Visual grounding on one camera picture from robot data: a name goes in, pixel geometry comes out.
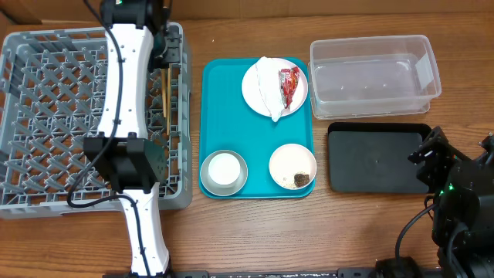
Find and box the large white plate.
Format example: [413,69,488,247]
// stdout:
[242,58,308,117]

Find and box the white napkin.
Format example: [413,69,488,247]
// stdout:
[255,56,286,122]

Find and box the red snack wrapper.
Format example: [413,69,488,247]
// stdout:
[279,66,299,109]

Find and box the white cup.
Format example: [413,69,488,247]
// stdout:
[208,153,241,187]

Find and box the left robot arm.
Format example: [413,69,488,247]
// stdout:
[83,1,184,277]

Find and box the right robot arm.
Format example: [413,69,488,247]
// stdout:
[370,127,493,278]

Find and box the black tray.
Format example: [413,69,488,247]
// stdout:
[327,122,431,194]

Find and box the teal serving tray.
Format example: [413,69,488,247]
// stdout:
[199,58,316,199]

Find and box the clear plastic bin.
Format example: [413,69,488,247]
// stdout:
[307,35,442,120]

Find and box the grey plastic dish rack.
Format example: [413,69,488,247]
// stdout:
[1,27,192,219]

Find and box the grey bowl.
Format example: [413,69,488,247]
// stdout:
[199,150,249,197]

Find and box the dark food scrap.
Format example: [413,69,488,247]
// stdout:
[293,174,310,188]

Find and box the small white plate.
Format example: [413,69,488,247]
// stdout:
[269,144,317,191]

